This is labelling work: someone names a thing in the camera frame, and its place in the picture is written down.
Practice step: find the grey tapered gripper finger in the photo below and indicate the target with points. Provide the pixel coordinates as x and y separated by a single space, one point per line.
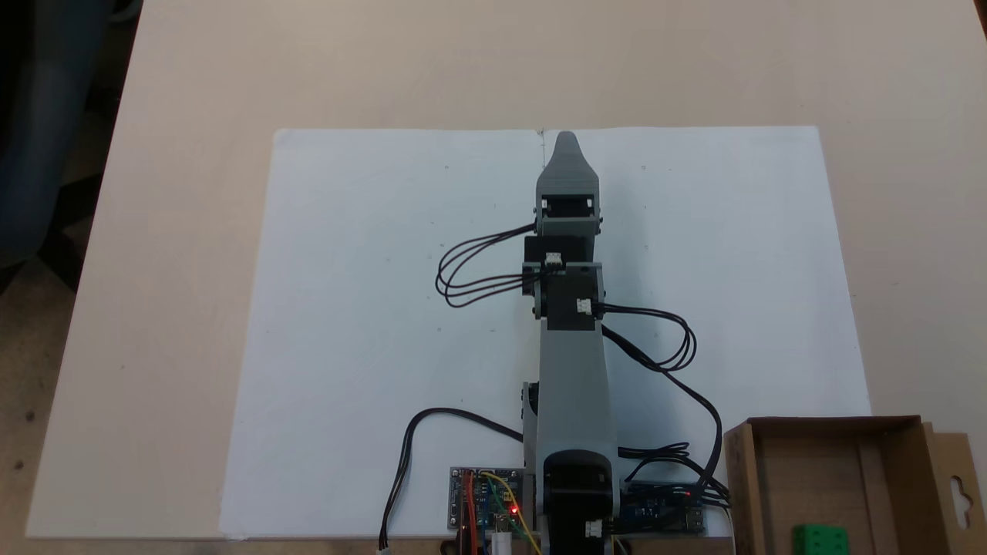
567 173

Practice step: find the green dice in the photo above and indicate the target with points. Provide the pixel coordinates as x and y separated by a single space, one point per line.
820 541

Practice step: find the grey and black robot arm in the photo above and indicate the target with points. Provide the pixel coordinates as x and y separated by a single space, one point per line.
574 385

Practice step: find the white paper sheet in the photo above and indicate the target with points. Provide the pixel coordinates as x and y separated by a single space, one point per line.
771 231
347 308

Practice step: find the grey circuit board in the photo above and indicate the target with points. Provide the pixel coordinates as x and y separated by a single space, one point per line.
486 501

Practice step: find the blue circuit board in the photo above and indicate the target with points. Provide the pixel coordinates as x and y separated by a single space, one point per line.
663 512

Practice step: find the white connector plug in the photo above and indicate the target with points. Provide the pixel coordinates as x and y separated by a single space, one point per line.
502 544

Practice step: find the brown cardboard box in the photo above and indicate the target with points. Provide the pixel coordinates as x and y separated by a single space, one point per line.
817 478

